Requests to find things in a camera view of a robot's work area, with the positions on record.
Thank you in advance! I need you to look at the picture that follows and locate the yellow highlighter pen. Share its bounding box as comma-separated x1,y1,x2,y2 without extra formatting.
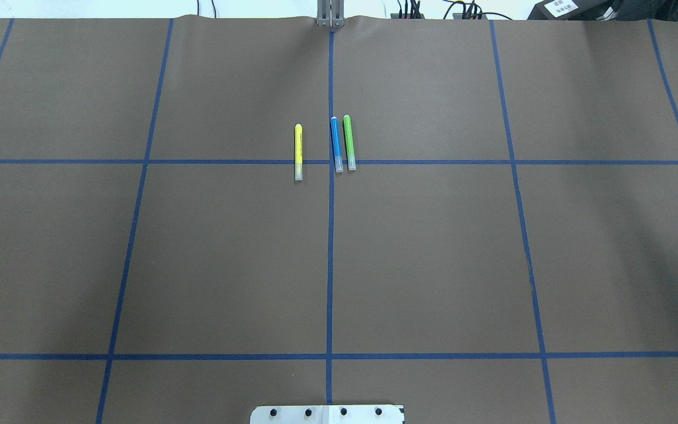
294,123,304,181

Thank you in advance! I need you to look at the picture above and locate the green highlighter pen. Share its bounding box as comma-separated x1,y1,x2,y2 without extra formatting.
343,115,356,171

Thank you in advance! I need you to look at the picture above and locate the blue highlighter pen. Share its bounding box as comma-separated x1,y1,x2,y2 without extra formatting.
329,116,343,174

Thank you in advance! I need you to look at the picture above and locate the blue tape line lengthwise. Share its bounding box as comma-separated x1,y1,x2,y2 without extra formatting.
325,31,335,405

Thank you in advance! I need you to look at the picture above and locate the blue tape line crosswise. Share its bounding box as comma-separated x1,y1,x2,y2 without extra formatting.
0,159,678,166

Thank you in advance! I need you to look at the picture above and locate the grey aluminium frame post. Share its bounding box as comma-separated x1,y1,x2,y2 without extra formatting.
317,0,346,29

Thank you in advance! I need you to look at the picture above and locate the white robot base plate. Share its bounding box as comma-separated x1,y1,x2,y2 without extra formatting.
250,403,406,423

